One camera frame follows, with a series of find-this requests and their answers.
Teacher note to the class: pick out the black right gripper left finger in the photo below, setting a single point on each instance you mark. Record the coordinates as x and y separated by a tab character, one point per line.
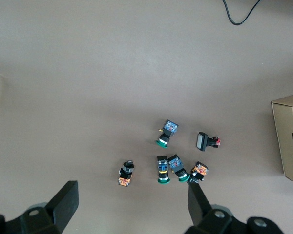
63	207

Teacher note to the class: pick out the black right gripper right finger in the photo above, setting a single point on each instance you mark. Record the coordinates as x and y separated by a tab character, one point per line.
200	212

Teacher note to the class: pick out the green pushbutton blue block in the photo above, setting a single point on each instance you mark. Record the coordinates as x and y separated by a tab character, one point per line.
175	163
169	128

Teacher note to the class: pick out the rectangular white lens pushbutton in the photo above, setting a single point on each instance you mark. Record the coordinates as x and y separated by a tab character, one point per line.
201	141

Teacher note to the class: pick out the brown cardboard box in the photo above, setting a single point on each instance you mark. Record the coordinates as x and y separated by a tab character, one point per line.
288	136

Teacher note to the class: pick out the black selector switch orange block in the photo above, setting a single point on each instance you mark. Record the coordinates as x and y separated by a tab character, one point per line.
200	169
125	174

